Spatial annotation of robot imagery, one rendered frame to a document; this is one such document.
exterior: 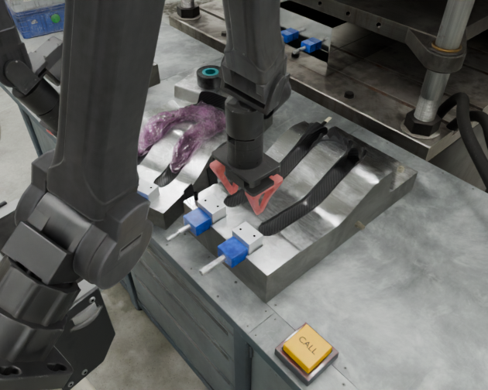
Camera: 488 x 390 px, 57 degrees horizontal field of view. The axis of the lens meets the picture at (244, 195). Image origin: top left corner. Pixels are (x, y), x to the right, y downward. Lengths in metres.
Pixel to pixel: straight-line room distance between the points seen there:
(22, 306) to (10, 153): 2.46
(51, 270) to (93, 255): 0.04
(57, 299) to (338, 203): 0.67
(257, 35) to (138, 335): 1.47
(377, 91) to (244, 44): 1.12
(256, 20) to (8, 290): 0.34
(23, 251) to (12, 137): 2.58
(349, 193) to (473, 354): 0.37
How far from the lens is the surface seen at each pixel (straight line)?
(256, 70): 0.56
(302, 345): 0.82
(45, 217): 0.43
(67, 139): 0.37
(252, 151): 0.69
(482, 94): 1.71
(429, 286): 1.00
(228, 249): 0.85
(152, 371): 1.75
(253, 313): 0.89
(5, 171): 2.74
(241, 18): 0.50
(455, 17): 1.28
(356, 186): 0.98
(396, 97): 1.59
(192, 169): 1.08
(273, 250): 0.87
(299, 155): 1.05
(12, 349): 0.44
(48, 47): 0.87
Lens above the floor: 1.55
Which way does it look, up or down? 43 degrees down
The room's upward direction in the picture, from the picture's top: straight up
